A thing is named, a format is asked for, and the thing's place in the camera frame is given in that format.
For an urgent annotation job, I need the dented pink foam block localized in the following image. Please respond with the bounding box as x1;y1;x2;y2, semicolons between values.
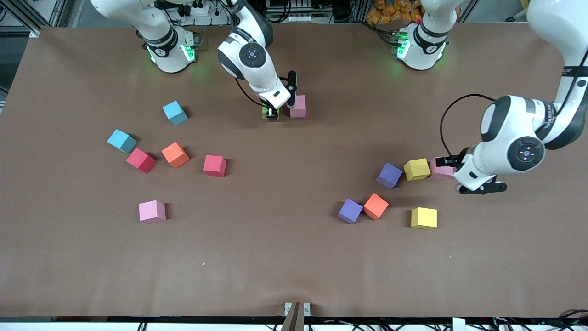
429;157;456;181

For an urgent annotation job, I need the red foam block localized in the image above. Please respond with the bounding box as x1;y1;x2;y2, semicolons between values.
203;154;227;177
126;148;157;174

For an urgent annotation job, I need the orange foam block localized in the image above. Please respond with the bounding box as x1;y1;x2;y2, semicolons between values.
161;142;190;169
362;193;390;221

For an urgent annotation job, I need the yellow foam block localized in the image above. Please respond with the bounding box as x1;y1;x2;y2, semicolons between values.
410;207;438;230
403;158;431;182

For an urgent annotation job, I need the purple foam block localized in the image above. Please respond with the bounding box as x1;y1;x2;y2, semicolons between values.
376;162;403;190
338;198;364;224

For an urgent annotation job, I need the white ribbed device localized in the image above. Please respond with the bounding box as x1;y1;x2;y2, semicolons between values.
271;0;314;23

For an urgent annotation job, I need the blue foam block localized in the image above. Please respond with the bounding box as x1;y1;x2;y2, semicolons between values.
107;129;138;154
162;100;189;126

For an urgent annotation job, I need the white power strip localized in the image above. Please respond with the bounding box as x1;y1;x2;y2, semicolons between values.
177;0;226;26

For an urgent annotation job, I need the orange snack bag pile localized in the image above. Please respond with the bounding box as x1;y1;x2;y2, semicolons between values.
366;0;425;24

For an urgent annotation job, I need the small metal bracket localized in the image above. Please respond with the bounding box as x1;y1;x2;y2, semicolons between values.
284;302;311;317

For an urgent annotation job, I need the aluminium frame profile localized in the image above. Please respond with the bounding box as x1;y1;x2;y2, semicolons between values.
9;0;69;38

